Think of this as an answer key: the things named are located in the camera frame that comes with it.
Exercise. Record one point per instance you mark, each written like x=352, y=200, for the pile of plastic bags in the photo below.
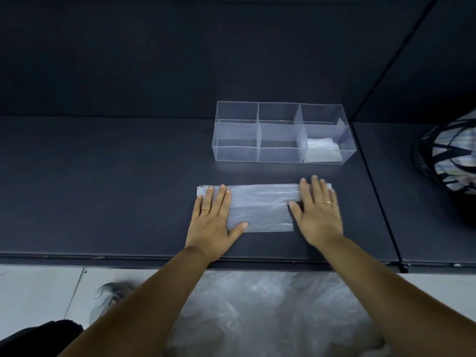
x=267, y=316

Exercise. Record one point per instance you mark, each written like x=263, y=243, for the black white striped tote bag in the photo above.
x=446, y=159

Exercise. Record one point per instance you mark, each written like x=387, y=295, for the clear three-compartment plastic box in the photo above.
x=260, y=133

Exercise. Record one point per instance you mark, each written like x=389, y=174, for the person's left hand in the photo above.
x=208, y=234

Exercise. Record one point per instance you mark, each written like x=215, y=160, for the person's right hand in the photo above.
x=320, y=223

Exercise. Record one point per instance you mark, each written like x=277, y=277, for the black trousers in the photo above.
x=37, y=338

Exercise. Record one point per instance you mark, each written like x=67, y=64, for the person's left forearm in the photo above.
x=141, y=304

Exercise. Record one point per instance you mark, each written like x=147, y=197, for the person's left grey shoe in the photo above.
x=109, y=299

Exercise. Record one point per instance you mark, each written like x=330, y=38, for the person's right forearm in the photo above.
x=401, y=293

